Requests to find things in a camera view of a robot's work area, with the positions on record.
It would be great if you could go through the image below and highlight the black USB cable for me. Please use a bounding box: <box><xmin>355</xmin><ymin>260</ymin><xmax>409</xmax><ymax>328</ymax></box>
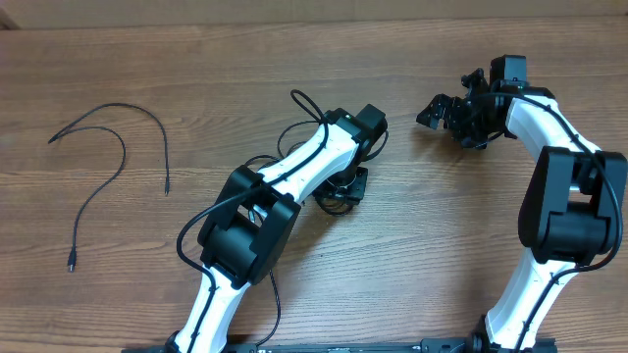
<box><xmin>243</xmin><ymin>120</ymin><xmax>392</xmax><ymax>348</ymax></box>

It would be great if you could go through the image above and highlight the separated long black cable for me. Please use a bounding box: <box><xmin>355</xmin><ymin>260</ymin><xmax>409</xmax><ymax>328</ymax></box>
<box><xmin>47</xmin><ymin>102</ymin><xmax>172</xmax><ymax>274</ymax></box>

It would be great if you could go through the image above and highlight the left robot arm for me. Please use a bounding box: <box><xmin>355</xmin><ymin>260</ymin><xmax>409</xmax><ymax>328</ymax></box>
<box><xmin>165</xmin><ymin>105</ymin><xmax>388</xmax><ymax>352</ymax></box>

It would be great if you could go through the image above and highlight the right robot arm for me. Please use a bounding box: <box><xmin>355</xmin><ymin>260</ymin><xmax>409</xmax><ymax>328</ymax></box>
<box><xmin>416</xmin><ymin>55</ymin><xmax>627</xmax><ymax>352</ymax></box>

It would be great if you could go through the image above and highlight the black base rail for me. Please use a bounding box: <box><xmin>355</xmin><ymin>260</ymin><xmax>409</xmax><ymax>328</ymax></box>
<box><xmin>121</xmin><ymin>337</ymin><xmax>558</xmax><ymax>353</ymax></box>

